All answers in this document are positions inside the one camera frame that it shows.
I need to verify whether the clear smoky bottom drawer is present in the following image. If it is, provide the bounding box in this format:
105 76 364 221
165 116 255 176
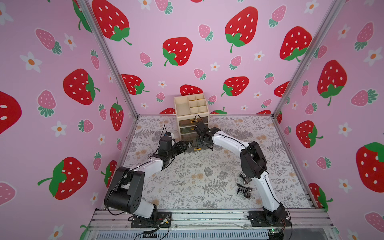
183 138 209 154

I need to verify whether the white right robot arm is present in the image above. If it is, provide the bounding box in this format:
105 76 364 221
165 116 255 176
195 123 292 226

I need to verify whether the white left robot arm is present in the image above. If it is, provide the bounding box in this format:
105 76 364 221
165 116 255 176
104 135 193 226

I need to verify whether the cream drawer organizer cabinet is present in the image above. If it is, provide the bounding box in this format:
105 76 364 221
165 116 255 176
174 94 210 140

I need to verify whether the black checkered cookie packet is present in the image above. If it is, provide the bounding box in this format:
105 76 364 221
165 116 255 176
237 184 253 199
240 173 252 185

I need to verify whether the aluminium corner post left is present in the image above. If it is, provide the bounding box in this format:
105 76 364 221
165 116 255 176
78 0 139 120

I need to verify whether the aluminium corner post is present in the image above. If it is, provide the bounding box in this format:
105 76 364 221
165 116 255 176
272 0 345 120
78 0 139 120

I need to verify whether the aluminium corner post right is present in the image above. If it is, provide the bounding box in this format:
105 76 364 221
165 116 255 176
272 0 345 120

